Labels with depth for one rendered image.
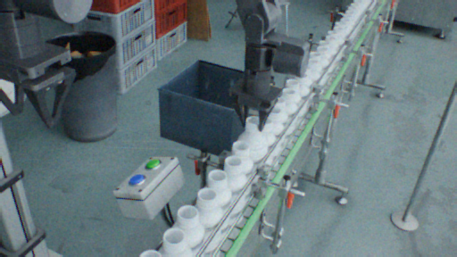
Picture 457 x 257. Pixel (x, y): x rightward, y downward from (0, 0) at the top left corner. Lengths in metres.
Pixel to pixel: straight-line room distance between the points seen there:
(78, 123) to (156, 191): 2.06
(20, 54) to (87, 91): 2.25
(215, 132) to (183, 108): 0.15
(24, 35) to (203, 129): 1.12
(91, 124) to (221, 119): 1.54
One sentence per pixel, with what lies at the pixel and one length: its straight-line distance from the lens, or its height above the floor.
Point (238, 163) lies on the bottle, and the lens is 0.90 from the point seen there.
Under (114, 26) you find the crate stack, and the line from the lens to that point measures 3.31.
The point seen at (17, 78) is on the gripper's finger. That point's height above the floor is 1.47.
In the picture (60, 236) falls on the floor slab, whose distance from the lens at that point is 2.40.
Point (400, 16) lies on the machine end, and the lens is 5.62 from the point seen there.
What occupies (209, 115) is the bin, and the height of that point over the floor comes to 0.90.
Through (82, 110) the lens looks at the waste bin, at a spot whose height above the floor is 0.27.
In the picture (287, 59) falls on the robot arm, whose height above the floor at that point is 1.37.
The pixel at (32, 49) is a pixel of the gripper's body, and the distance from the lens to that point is 0.54.
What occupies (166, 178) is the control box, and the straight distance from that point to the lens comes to 0.93.
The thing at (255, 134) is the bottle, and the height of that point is 1.17.
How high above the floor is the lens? 1.70
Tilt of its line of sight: 33 degrees down
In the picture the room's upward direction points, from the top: 4 degrees clockwise
